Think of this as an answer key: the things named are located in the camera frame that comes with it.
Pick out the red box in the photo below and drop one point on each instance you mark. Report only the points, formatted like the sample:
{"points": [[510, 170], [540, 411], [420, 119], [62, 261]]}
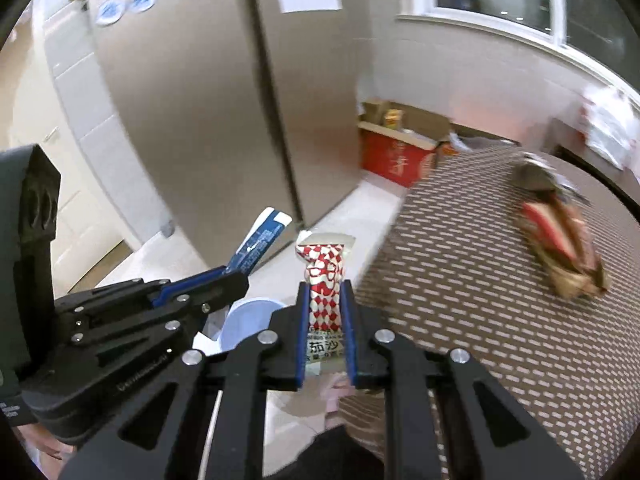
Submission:
{"points": [[395, 160]]}

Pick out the cardboard box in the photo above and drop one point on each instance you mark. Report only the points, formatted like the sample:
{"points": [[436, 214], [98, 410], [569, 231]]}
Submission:
{"points": [[425, 122]]}

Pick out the red brown paper bag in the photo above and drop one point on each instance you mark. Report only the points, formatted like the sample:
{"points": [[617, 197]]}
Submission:
{"points": [[555, 240]]}

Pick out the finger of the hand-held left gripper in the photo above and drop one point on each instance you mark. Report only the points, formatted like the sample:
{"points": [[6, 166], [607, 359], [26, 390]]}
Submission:
{"points": [[220, 292], [195, 285]]}

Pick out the brown polka dot tablecloth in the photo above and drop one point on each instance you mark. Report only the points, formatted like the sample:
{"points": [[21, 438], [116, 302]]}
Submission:
{"points": [[475, 285]]}

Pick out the long blue plastic packet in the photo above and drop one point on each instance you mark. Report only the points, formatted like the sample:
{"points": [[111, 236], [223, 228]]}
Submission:
{"points": [[260, 240]]}

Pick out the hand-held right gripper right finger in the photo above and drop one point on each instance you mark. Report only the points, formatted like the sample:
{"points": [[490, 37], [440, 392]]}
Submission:
{"points": [[348, 335]]}

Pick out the white plastic shopping bag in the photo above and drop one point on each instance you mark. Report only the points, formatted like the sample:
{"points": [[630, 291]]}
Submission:
{"points": [[610, 125]]}

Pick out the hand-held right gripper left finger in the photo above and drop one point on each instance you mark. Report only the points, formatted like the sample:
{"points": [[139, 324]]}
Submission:
{"points": [[300, 340]]}

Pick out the white trash bin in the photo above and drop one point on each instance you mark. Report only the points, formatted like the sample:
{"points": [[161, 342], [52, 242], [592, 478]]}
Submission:
{"points": [[250, 320]]}

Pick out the person's dark clothing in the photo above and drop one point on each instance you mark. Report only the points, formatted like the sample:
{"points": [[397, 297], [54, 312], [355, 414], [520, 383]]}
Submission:
{"points": [[325, 455]]}

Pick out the round fridge magnet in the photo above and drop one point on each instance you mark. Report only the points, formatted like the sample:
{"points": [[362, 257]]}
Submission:
{"points": [[140, 0], [109, 12]]}

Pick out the small yellow box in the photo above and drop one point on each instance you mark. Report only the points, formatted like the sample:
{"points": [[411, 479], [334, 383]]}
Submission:
{"points": [[393, 119]]}

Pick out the red white checkered wrapper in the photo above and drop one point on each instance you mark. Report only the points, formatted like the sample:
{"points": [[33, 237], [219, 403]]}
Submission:
{"points": [[324, 280]]}

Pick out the beige refrigerator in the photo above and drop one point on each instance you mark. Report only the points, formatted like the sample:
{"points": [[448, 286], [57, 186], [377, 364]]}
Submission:
{"points": [[200, 110]]}

